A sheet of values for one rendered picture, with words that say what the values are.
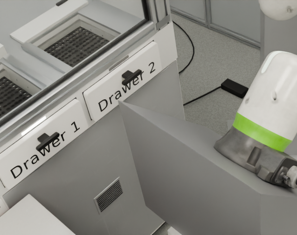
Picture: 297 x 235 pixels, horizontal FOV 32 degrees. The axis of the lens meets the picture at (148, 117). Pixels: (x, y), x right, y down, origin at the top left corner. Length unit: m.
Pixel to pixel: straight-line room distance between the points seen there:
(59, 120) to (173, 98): 0.51
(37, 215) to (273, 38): 1.05
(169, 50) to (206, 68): 1.26
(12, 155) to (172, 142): 0.52
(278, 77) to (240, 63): 1.88
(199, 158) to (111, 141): 0.72
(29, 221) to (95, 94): 0.39
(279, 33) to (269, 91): 0.89
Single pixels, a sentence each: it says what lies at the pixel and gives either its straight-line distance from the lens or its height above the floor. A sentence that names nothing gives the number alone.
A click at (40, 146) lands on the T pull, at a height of 0.91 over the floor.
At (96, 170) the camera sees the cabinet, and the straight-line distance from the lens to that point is 1.67.
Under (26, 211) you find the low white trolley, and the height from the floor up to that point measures 0.76.
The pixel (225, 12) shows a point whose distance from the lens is 3.07.
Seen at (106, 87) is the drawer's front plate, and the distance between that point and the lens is 1.49.
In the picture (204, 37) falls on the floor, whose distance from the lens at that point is 3.15.
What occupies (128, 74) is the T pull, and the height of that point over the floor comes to 0.91.
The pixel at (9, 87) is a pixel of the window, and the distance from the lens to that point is 1.33.
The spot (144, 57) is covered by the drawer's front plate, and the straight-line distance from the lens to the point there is 1.56.
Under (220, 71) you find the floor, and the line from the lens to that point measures 2.89.
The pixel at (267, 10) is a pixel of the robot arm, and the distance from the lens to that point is 1.28.
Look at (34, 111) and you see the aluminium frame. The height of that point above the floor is 0.98.
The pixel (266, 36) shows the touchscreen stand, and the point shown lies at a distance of 1.93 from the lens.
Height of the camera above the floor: 1.86
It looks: 44 degrees down
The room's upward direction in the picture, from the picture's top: 12 degrees counter-clockwise
